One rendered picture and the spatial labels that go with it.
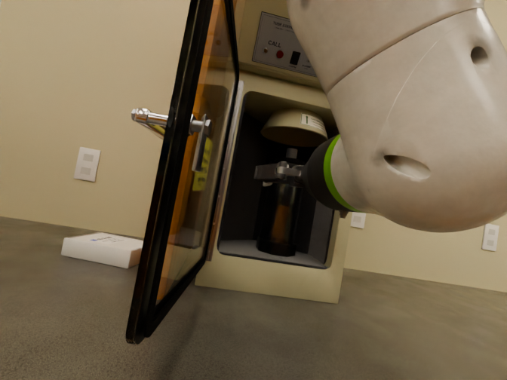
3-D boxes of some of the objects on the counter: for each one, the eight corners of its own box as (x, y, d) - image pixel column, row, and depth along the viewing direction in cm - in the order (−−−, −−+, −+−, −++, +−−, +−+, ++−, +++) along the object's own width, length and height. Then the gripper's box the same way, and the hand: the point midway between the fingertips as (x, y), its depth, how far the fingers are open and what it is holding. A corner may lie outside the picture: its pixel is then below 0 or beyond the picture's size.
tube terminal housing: (201, 256, 78) (246, 16, 81) (302, 271, 82) (340, 41, 85) (193, 285, 53) (257, -63, 56) (339, 304, 57) (390, -21, 60)
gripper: (427, 163, 34) (346, 177, 56) (254, 127, 31) (241, 157, 53) (419, 219, 34) (341, 211, 55) (244, 186, 31) (235, 191, 53)
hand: (294, 184), depth 53 cm, fingers open, 11 cm apart
